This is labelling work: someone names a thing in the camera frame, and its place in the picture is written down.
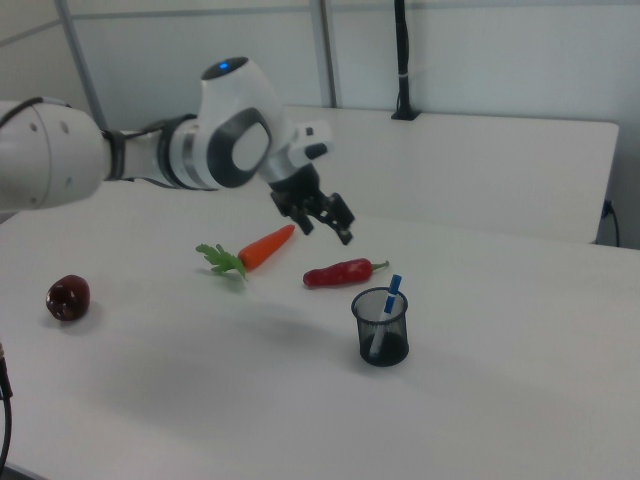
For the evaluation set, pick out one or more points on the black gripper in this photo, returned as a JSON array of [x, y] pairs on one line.
[[300, 190]]

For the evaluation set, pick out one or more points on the white marker with blue cap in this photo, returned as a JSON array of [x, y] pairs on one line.
[[389, 300]]

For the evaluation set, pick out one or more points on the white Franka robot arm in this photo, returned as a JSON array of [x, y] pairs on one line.
[[150, 150]]

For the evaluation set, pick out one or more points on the red toy chili pepper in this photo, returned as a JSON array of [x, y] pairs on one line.
[[340, 273]]

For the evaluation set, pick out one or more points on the orange toy carrot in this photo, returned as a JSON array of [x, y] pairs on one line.
[[262, 248]]

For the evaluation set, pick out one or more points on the black mesh pen cup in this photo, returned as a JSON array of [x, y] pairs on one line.
[[395, 340]]

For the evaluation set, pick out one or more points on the black pole with clamp base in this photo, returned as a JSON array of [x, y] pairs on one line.
[[403, 60]]

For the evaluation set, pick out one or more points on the dark red toy apple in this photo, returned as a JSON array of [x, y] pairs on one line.
[[68, 298]]

